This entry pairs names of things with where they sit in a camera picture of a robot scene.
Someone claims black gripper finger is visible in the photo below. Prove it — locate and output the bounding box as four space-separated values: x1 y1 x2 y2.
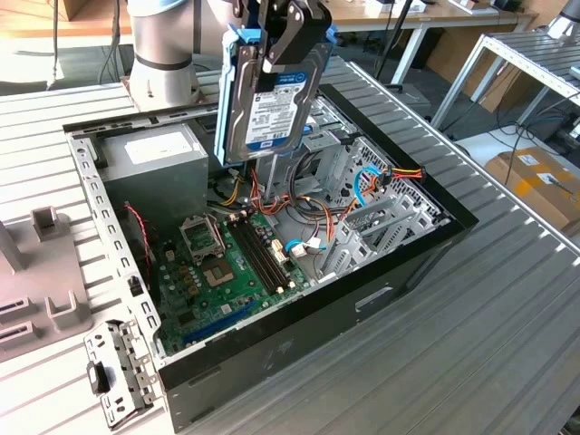
234 0 273 44
261 0 333 74

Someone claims hard disk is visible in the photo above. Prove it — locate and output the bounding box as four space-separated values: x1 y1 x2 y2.
212 22 339 167

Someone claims multicoloured power wire black plug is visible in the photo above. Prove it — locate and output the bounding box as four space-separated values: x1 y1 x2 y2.
339 165 428 223

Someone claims silver metal disk bay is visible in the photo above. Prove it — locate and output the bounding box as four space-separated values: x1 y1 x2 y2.
316 198 452 285

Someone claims white box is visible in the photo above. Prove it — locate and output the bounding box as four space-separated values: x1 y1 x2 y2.
364 0 425 14

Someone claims black tripod pole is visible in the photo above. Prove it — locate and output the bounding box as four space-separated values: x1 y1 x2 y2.
374 0 414 88

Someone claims grey metal drive cage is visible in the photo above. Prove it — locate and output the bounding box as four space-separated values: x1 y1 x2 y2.
251 97 360 205

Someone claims large brown cardboard box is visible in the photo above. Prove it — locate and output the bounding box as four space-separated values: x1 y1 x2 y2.
425 25 538 114

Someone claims cardboard box on desk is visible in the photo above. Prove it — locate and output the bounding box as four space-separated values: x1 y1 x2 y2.
58 0 90 23

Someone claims grey power supply unit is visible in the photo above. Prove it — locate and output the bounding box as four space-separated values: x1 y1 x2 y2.
97 121 210 237

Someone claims metal socket cover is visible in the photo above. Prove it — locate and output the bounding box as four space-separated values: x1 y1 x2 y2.
179 215 227 266

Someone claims black RAM slot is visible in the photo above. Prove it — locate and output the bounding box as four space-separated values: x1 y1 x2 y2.
240 217 286 291
234 218 281 294
246 215 292 288
227 220 276 295

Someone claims CPU socket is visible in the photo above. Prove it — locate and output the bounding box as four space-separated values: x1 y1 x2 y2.
201 257 237 289

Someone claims green motherboard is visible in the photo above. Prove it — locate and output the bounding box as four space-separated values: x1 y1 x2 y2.
156 210 314 357

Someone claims black floor device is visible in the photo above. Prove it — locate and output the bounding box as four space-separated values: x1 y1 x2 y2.
538 111 580 146

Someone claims labelled cardboard box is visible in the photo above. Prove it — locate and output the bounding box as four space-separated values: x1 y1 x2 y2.
483 145 580 233

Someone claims blue expansion slot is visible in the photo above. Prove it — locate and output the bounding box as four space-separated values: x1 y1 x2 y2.
180 301 257 345

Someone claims grey parts rack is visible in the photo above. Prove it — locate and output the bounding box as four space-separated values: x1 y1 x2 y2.
0 206 96 363

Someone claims black open PC case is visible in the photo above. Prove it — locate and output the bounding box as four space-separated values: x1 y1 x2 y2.
62 83 480 434

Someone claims black plastic latch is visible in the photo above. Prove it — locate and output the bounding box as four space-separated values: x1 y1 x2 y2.
86 361 113 394

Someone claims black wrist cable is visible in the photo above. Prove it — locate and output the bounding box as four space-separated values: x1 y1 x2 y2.
97 0 123 85

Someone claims wooden desk white frame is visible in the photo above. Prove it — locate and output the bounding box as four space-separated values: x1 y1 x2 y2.
0 0 132 37
333 0 540 87

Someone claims blue data wire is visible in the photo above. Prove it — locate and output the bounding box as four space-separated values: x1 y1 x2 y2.
352 163 387 208

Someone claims orange black wire bundle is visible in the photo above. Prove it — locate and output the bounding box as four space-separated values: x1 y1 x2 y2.
206 165 348 244

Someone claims white frame slat table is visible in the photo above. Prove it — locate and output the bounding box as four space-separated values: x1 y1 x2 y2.
430 29 580 132

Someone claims white plug blue wire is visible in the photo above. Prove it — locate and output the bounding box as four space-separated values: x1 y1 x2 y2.
284 236 328 260

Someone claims red black twisted wire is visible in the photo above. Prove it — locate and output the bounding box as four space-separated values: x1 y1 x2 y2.
124 202 158 291

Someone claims silver slot bracket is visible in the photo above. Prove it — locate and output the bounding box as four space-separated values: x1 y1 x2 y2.
83 318 167 430

